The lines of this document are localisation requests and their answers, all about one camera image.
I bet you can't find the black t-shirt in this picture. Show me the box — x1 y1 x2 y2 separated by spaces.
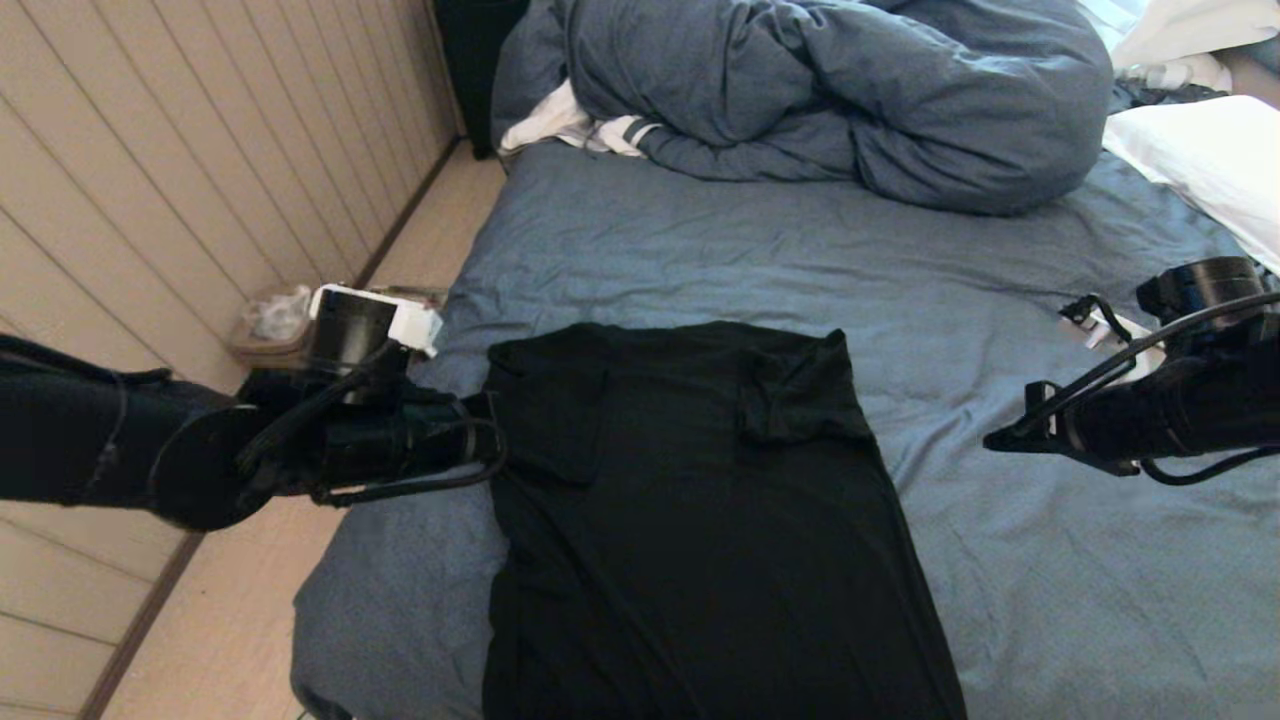
482 320 969 720

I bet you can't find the white plastic bin bag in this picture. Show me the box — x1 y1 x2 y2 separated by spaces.
247 288 315 343

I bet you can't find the white striped garment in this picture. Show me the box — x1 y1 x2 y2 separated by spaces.
500 80 661 158

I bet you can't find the black bedside cabinet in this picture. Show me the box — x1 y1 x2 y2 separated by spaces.
436 0 531 159

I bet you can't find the dark patterned cloth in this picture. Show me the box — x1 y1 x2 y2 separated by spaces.
1115 80 1231 111

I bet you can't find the blue bed sheet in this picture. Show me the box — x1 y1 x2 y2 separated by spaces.
290 138 1280 720

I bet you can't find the crumpled blue duvet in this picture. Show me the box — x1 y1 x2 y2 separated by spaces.
490 0 1114 217

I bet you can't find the white pillow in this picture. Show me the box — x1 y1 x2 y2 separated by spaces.
1103 95 1280 276

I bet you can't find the brown trash bin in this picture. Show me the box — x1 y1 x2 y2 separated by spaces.
228 287 323 371

